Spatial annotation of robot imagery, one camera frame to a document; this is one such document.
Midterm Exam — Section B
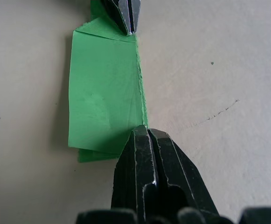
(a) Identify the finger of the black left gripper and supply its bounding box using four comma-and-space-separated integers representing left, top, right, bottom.
101, 0, 132, 36
131, 0, 142, 35

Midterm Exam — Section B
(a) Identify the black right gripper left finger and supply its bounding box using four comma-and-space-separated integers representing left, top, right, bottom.
111, 125, 159, 214

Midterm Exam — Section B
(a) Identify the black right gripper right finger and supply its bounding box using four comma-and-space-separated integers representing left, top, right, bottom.
148, 128, 220, 217

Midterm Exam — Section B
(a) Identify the green paper sheet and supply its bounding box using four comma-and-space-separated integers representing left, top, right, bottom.
67, 0, 149, 163

